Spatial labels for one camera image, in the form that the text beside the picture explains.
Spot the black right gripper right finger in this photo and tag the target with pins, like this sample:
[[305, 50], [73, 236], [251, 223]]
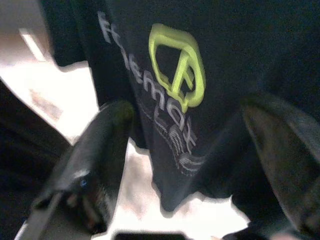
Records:
[[287, 155]]

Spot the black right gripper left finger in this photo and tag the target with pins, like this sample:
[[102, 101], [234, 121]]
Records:
[[100, 145]]

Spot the dark t-shirt lime logo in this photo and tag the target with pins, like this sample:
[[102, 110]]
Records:
[[225, 62]]

